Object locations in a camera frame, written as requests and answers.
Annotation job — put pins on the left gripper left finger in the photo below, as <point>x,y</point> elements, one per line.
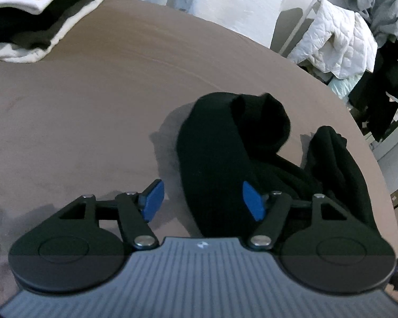
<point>87,242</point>

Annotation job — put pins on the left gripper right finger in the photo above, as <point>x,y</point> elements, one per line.
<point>319,243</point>

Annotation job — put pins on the black garment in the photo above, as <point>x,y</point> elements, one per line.
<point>375,96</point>
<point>229,139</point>

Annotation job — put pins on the white clothes rack pole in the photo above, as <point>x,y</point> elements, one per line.
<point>295,30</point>

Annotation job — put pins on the folded white black clothes stack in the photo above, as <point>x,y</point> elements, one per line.
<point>29,29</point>

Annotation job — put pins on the black hanging garment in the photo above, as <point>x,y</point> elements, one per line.
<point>375,96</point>

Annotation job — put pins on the white quilted jacket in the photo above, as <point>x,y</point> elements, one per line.
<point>338,41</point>

